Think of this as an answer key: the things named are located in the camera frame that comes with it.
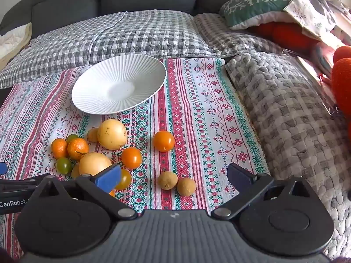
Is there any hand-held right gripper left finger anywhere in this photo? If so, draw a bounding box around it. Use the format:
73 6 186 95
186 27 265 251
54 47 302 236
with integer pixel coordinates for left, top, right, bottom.
37 164 138 220

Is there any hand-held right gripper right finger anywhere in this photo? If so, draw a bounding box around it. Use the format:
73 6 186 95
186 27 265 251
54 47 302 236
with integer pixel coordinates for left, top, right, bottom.
212 163 313 220

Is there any yellow-green tomato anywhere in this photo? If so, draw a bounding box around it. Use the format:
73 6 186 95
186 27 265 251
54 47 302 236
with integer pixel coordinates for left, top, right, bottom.
115 169 132 191

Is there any large orange-yellow fruit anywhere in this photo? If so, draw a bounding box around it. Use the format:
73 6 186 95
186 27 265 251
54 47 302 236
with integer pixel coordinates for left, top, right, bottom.
79 152 112 176

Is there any orange tomato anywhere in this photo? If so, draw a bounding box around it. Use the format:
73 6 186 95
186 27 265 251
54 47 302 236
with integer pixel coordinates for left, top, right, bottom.
121 147 142 169
153 131 175 152

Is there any orange mandarin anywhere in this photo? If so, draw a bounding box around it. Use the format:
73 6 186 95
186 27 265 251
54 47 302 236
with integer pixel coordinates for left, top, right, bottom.
51 138 68 160
67 138 90 161

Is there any large speckled yellow fruit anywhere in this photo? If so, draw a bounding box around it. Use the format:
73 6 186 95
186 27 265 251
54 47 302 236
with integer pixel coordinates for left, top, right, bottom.
97 119 128 151

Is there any small tan longan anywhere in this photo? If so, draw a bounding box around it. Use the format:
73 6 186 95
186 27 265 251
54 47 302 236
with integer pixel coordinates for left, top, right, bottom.
158 171 179 190
87 127 100 143
177 178 197 197

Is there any dark green tomato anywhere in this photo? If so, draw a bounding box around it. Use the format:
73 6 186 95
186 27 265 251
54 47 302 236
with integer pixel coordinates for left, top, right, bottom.
56 157 73 175

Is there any white ribbed plate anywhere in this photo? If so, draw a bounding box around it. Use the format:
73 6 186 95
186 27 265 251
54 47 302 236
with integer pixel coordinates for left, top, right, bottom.
71 54 167 115

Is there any red green patterned cloth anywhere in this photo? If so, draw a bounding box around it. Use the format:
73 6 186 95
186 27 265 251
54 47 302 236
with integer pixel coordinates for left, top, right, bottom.
0 57 272 258

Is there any white cloth with beige trim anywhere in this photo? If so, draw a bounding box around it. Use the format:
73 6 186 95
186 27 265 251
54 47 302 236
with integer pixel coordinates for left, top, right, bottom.
0 23 32 69

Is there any clear plastic box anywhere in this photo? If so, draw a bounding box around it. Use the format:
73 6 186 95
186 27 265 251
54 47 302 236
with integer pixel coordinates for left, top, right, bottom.
282 48 343 120

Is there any grey white gingham blanket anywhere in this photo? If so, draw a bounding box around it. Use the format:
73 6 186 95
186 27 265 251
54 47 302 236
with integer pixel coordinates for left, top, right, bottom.
0 9 218 89

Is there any orange plush toy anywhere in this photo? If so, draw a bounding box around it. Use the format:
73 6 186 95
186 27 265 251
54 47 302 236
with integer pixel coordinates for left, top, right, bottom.
330 45 351 133

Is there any orange cushion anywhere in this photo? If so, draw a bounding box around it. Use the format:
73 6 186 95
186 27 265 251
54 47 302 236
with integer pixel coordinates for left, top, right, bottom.
249 21 322 57

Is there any green snowflake pillow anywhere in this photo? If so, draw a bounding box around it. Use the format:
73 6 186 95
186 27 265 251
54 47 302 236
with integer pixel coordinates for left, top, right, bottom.
219 0 295 31

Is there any white floral cloth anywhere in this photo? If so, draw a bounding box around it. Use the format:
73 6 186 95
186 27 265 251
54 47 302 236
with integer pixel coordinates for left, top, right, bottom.
274 0 351 48

